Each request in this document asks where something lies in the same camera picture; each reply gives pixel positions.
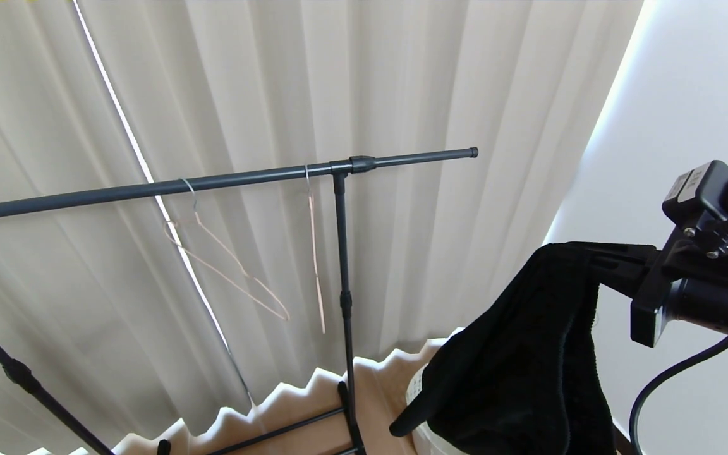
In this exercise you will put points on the pink clothes hanger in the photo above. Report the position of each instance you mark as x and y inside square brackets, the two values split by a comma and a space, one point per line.
[315, 265]
[218, 244]

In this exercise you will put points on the beige curtain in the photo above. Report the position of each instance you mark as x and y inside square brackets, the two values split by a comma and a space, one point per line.
[402, 76]

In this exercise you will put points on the black garment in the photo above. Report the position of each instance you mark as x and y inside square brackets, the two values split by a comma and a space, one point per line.
[515, 366]

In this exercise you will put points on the white laundry basket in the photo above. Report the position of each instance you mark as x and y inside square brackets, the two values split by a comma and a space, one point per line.
[416, 388]

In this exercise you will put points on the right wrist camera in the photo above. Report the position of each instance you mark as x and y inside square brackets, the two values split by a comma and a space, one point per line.
[711, 189]

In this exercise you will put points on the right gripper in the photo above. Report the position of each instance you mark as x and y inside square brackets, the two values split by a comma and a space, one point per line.
[705, 303]

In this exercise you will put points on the black clothes rack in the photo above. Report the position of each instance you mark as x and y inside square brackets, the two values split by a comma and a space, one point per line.
[244, 179]

